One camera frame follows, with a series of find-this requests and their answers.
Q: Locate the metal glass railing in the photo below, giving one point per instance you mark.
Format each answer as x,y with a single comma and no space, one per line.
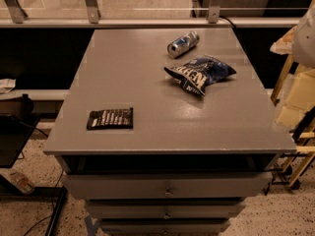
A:
100,14

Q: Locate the plastic bottle on floor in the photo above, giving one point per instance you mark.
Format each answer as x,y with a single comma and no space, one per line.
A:
22,182

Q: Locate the silver blue drink can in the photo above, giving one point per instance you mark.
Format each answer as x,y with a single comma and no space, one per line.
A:
183,44

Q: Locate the bottom grey drawer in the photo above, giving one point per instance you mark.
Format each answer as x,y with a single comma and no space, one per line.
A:
158,226

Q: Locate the grey drawer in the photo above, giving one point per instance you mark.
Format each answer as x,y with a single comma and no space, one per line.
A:
158,226
164,210
170,186

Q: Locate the middle grey drawer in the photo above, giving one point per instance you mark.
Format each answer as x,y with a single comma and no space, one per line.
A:
164,210

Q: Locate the black snack packet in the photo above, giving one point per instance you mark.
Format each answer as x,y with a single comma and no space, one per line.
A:
111,119

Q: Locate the black side table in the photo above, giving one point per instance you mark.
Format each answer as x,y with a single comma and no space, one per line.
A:
17,123

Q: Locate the blue chip bag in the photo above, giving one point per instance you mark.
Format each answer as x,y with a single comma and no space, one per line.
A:
199,73

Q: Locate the top grey drawer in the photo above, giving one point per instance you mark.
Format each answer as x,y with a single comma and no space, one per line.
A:
170,186

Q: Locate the grey drawer cabinet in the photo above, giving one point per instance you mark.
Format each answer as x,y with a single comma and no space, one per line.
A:
230,129

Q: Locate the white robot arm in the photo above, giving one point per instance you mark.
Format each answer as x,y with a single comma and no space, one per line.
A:
303,44

